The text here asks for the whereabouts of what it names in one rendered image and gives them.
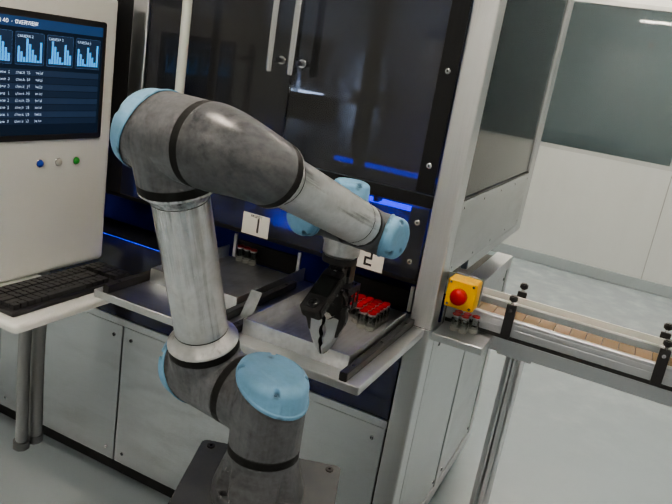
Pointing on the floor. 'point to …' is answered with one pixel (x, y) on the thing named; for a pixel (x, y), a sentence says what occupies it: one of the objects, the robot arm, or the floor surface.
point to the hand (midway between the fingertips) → (320, 349)
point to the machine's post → (440, 240)
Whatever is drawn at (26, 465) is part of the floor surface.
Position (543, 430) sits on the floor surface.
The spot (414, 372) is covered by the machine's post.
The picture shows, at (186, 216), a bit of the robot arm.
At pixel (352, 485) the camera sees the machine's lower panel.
